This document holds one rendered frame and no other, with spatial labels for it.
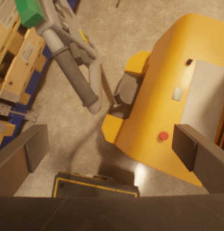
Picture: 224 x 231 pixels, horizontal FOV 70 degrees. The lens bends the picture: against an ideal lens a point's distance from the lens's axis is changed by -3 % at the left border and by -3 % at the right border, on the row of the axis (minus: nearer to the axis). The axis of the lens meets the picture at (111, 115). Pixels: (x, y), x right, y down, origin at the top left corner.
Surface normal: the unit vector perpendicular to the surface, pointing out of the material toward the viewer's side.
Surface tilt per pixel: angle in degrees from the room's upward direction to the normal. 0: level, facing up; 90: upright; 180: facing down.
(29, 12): 47
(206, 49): 0
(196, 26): 0
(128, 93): 0
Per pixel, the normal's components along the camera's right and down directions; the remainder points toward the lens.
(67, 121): -0.09, -0.13
